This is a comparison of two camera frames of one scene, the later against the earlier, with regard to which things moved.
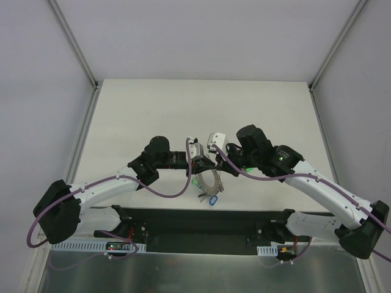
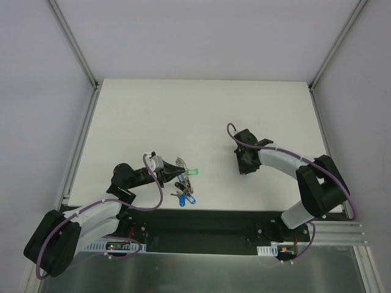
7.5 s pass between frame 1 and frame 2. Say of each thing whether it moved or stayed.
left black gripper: moved
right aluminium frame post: stayed
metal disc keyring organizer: moved
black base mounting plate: stayed
